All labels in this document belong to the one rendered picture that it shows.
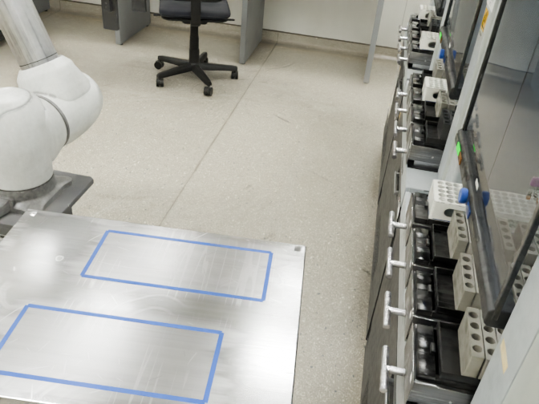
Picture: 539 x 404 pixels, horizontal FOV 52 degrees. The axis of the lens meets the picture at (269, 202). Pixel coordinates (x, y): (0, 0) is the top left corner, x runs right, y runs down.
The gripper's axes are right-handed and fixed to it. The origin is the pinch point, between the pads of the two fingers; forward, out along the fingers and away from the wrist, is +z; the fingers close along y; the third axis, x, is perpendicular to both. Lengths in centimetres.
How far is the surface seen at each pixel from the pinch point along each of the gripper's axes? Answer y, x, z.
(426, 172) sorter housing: -41, 72, 47
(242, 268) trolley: 25, 33, 38
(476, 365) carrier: 41, 75, 34
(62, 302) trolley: 43, 5, 38
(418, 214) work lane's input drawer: -6, 67, 38
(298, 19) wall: -360, -13, 98
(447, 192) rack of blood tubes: -11, 73, 34
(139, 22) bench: -332, -142, 111
